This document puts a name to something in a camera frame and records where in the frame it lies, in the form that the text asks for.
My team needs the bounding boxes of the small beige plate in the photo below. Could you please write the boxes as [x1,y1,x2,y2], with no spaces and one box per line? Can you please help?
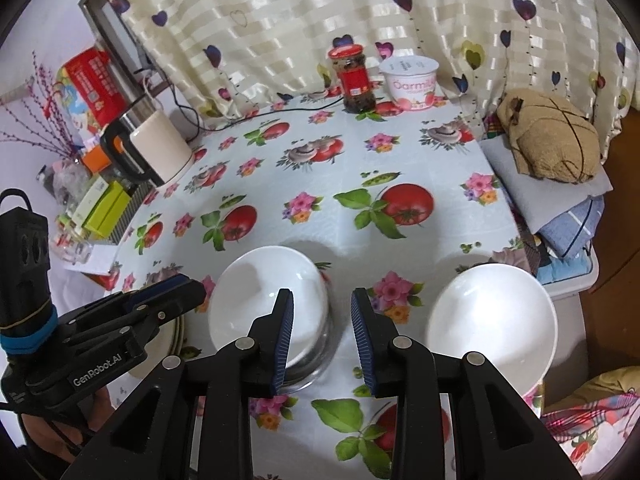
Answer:
[129,316,184,379]

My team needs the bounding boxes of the white bowl blue stripe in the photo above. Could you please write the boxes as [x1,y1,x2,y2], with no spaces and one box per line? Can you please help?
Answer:
[424,263,558,396]
[208,246,329,367]

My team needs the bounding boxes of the stainless steel bowl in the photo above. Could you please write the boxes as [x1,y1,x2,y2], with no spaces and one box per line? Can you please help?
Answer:
[281,282,340,394]

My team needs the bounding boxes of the person's left hand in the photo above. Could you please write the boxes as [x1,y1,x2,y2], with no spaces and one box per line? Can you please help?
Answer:
[21,388,115,463]

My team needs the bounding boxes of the striped black white tray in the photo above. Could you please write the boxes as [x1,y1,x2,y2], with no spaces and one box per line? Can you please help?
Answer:
[107,183,155,245]

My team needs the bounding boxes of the clear glass mug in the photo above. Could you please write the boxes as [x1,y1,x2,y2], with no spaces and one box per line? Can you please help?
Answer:
[50,231,92,264]

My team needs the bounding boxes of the lime green box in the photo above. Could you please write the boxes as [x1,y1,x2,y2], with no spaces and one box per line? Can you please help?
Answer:
[82,181,130,240]

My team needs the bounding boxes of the white green flat box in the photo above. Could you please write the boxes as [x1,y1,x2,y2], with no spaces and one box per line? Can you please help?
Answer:
[70,174,108,226]

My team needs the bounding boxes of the white electric kettle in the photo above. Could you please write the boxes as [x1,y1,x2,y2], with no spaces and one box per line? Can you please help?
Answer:
[100,96,194,188]

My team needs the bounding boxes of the orange box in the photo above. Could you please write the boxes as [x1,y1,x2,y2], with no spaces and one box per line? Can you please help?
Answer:
[81,145,112,174]

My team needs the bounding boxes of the clear plastic bag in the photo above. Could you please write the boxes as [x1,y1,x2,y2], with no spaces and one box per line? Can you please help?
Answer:
[36,159,92,207]

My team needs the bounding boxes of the wooden cabinet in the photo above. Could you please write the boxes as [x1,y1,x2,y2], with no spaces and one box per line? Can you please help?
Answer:
[580,110,639,377]

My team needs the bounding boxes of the red snack box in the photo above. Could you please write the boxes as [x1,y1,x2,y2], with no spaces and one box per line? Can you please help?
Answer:
[63,47,127,128]

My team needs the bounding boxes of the fruit print tablecloth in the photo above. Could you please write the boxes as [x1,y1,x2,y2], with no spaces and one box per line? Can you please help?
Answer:
[107,96,530,479]

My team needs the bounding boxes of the purple dried flower branches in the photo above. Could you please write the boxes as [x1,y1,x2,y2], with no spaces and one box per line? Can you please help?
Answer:
[1,51,81,159]

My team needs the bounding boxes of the folded blue grey cloths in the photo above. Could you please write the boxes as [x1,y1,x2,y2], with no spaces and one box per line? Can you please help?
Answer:
[480,136,613,259]

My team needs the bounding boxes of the heart pattern curtain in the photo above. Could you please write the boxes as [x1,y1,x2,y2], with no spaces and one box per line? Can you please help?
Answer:
[110,0,639,148]

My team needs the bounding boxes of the red lid sauce jar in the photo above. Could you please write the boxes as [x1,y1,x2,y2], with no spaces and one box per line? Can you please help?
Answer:
[329,44,376,114]

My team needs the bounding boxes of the burlap sack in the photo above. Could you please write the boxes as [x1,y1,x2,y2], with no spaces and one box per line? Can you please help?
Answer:
[497,88,601,184]

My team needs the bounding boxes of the white yogurt tub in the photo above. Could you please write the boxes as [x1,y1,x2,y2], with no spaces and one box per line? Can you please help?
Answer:
[378,55,439,112]

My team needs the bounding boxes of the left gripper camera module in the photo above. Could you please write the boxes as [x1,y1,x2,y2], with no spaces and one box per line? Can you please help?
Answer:
[1,188,58,356]

